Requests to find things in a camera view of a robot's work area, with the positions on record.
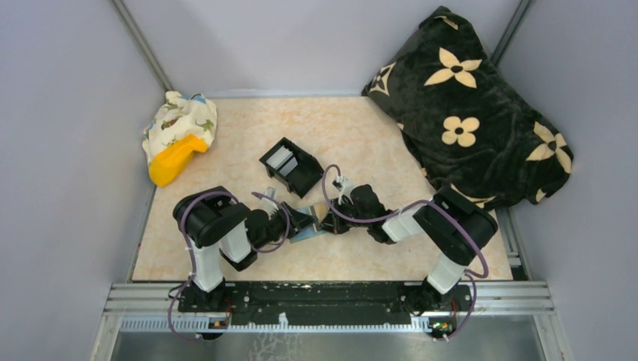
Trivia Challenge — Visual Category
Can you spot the green card holder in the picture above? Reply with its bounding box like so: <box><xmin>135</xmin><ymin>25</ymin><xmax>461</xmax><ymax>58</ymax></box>
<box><xmin>290</xmin><ymin>202</ymin><xmax>329</xmax><ymax>243</ymax></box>

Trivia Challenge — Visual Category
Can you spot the black plastic box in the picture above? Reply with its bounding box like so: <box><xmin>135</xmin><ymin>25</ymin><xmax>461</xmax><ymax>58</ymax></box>
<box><xmin>259</xmin><ymin>137</ymin><xmax>324</xmax><ymax>199</ymax></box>

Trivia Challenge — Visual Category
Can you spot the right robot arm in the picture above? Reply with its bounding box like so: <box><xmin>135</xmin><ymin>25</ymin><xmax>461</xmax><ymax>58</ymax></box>
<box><xmin>320</xmin><ymin>184</ymin><xmax>498</xmax><ymax>311</ymax></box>

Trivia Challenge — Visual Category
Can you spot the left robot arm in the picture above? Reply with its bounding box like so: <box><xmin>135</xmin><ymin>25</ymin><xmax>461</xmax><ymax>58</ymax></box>
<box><xmin>173</xmin><ymin>187</ymin><xmax>317</xmax><ymax>312</ymax></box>

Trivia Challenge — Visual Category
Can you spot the white card in box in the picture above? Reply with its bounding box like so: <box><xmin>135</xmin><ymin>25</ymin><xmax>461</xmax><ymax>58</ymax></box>
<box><xmin>266</xmin><ymin>146</ymin><xmax>291</xmax><ymax>169</ymax></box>

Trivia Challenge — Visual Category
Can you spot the yellow plastic object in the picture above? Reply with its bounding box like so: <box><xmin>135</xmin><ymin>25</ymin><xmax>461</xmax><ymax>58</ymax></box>
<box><xmin>148</xmin><ymin>135</ymin><xmax>209</xmax><ymax>187</ymax></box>

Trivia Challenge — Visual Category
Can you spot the black floral blanket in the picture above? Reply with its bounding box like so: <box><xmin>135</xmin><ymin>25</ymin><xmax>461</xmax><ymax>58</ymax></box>
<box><xmin>362</xmin><ymin>6</ymin><xmax>574</xmax><ymax>210</ymax></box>

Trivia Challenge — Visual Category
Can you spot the dinosaur print cloth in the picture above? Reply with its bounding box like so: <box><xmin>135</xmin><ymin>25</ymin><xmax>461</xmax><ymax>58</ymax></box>
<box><xmin>142</xmin><ymin>91</ymin><xmax>217</xmax><ymax>162</ymax></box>

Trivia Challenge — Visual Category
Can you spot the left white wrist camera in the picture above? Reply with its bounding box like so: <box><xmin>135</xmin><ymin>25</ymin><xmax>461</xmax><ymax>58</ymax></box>
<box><xmin>260</xmin><ymin>187</ymin><xmax>278</xmax><ymax>214</ymax></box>

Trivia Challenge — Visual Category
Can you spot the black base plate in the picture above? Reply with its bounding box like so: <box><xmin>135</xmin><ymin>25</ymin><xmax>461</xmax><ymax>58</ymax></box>
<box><xmin>178</xmin><ymin>281</ymin><xmax>472</xmax><ymax>326</ymax></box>

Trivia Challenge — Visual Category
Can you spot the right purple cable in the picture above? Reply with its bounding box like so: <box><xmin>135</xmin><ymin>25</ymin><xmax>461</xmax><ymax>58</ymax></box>
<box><xmin>321</xmin><ymin>165</ymin><xmax>491</xmax><ymax>342</ymax></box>

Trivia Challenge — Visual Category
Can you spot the purple cable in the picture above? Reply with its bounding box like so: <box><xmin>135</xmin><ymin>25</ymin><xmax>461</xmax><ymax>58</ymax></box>
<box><xmin>166</xmin><ymin>189</ymin><xmax>293</xmax><ymax>343</ymax></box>
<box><xmin>321</xmin><ymin>165</ymin><xmax>491</xmax><ymax>342</ymax></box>

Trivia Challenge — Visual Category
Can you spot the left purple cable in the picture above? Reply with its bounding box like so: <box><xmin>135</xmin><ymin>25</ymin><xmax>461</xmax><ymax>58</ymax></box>
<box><xmin>166</xmin><ymin>189</ymin><xmax>293</xmax><ymax>343</ymax></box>

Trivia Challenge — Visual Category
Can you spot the aluminium frame rail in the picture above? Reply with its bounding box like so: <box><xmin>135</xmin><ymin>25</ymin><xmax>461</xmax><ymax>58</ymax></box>
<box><xmin>104</xmin><ymin>281</ymin><xmax>554</xmax><ymax>333</ymax></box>

